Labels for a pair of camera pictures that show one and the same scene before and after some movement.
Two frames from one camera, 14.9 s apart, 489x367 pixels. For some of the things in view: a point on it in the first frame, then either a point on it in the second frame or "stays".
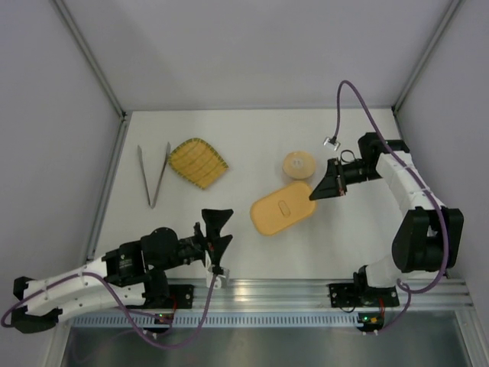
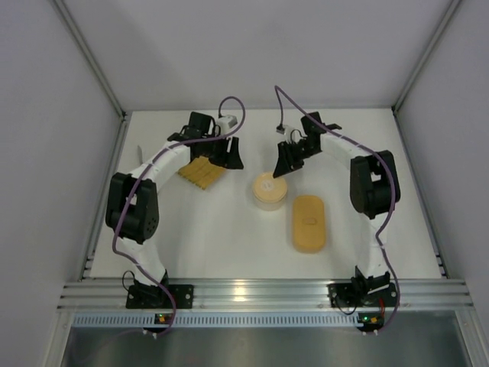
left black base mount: x=179 y=297 stays
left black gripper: x=208 y=241 -> x=220 y=149
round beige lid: x=299 y=165 -> x=266 y=188
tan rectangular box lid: x=283 y=209 -> x=309 y=224
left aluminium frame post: x=66 y=14 stays
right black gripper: x=338 y=178 -> x=295 y=151
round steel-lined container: x=299 y=171 -> x=270 y=206
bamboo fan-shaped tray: x=199 y=162 stays
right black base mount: x=346 y=295 stays
